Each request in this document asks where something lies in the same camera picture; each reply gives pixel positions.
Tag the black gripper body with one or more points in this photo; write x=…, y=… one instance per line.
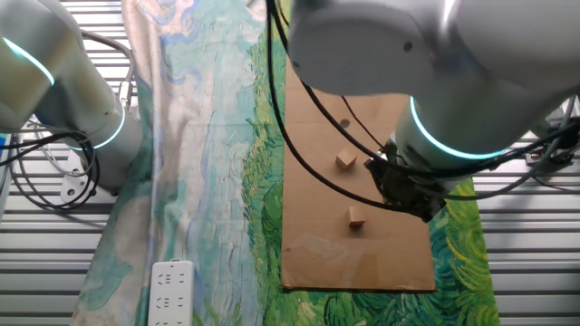
x=399, y=185

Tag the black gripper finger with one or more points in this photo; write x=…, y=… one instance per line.
x=418, y=209
x=435, y=209

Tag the light wooden cube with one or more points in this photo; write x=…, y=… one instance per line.
x=345, y=159
x=356, y=216

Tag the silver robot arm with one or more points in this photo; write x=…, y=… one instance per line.
x=362, y=45

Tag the brown cardboard sheet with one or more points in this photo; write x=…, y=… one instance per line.
x=317, y=253

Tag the painted landscape cloth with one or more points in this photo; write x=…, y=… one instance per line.
x=204, y=136

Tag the white power strip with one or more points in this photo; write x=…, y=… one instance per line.
x=171, y=294

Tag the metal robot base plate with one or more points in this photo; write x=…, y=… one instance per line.
x=74, y=185

